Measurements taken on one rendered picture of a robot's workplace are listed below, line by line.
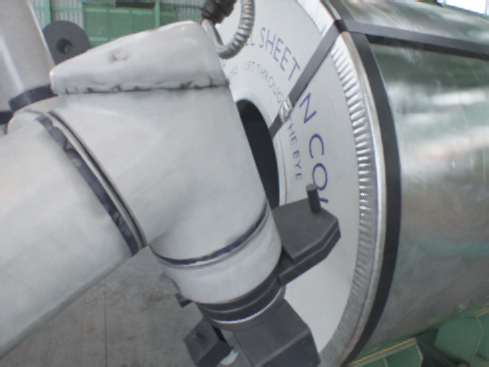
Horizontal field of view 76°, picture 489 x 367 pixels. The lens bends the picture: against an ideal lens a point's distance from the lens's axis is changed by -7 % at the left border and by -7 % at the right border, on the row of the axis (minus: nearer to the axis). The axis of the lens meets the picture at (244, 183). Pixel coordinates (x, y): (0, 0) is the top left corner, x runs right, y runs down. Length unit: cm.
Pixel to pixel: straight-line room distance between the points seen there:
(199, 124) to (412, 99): 54
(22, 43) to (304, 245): 48
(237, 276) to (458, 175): 57
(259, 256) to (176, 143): 10
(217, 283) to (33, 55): 46
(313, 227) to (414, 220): 39
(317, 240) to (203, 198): 11
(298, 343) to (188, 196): 14
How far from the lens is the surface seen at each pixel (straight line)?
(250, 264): 21
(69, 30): 1210
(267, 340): 26
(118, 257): 17
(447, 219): 71
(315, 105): 69
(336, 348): 76
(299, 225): 27
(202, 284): 22
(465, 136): 75
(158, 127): 16
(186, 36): 17
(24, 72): 57
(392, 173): 58
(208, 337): 30
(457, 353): 167
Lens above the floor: 107
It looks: 16 degrees down
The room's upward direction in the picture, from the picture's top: 1 degrees clockwise
